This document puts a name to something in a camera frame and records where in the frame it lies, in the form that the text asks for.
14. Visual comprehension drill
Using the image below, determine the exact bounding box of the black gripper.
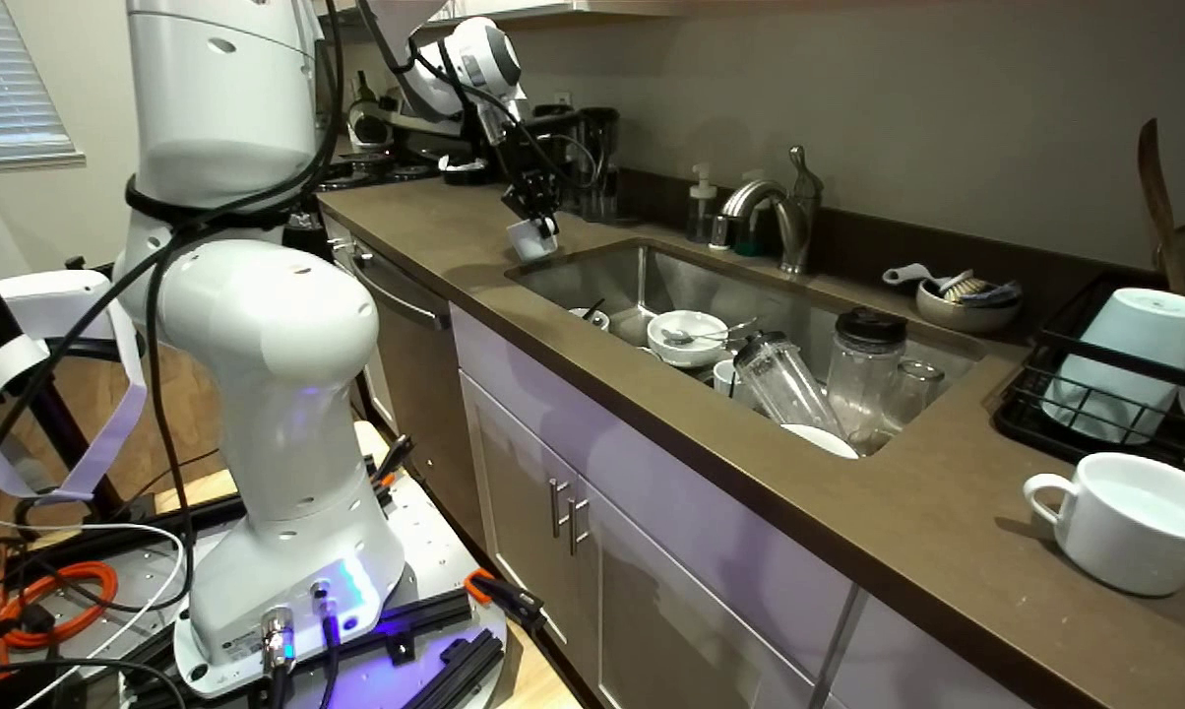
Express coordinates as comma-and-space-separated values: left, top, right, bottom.
483, 95, 572, 234

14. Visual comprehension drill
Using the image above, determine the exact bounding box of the stainless steel sink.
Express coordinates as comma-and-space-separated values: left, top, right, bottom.
505, 234, 1035, 465

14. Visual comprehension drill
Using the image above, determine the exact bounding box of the dark countertop appliance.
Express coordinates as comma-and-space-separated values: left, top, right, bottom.
563, 108, 621, 220

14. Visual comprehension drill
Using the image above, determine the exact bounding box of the small pump soap dispenser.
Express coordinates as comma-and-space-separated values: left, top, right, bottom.
686, 166, 724, 248

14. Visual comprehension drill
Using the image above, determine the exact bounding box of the white ceramic bowl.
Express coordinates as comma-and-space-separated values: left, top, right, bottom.
643, 306, 732, 373

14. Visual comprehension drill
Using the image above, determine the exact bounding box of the brushed metal kitchen faucet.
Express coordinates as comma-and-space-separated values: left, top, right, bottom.
711, 143, 827, 281

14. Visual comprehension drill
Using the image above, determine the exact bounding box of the stainless steel dishwasher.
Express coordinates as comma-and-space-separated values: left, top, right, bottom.
349, 239, 488, 545

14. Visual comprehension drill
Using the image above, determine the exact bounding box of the small white cup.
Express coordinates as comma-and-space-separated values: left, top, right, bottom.
709, 352, 751, 397

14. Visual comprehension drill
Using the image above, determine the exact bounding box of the clear plastic container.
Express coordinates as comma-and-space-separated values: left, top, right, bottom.
738, 334, 837, 434

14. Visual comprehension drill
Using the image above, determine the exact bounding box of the lavender base cabinet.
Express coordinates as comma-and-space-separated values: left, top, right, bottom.
445, 302, 1054, 709

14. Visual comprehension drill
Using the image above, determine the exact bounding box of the white speckled robot table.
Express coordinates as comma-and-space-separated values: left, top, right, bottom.
349, 419, 559, 709

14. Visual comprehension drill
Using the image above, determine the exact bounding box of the white round plate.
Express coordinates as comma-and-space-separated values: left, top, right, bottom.
780, 420, 866, 465

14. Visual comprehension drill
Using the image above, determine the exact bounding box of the white plastic utensil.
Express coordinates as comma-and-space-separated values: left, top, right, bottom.
879, 262, 945, 297

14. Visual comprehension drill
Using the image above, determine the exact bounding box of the clear drinking glass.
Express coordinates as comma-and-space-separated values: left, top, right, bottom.
895, 355, 948, 428

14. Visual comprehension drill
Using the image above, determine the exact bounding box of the black clamp bar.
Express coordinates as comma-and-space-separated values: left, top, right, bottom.
399, 627, 513, 709
291, 587, 475, 669

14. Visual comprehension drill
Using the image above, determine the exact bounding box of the small grey utensil dish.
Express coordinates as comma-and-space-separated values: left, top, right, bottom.
912, 273, 1029, 334

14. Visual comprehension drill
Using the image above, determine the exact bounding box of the black stand leg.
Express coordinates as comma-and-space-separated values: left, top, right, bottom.
0, 234, 134, 526

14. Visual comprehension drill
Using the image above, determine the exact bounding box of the window blind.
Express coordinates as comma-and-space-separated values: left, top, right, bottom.
0, 0, 85, 174

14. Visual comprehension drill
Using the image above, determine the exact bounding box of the wooden spatula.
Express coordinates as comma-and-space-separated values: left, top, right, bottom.
1135, 115, 1185, 297

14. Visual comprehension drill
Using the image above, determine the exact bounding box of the silver cabinet handle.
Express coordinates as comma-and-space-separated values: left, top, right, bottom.
563, 487, 598, 557
543, 474, 575, 541

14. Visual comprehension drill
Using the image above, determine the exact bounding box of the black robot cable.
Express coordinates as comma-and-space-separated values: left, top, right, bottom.
118, 0, 348, 585

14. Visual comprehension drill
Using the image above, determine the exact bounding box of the orange handled tool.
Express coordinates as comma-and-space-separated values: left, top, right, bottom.
466, 564, 551, 637

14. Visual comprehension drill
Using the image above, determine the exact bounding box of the white strap loop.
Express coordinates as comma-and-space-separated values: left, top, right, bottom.
0, 267, 156, 514

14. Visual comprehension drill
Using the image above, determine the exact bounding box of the orange cable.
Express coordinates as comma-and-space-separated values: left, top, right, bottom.
0, 560, 125, 683

